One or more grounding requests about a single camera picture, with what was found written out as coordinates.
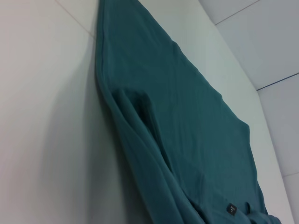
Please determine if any teal t-shirt with pink print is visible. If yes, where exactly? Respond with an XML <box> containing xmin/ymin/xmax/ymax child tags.
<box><xmin>94</xmin><ymin>0</ymin><xmax>281</xmax><ymax>224</ymax></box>

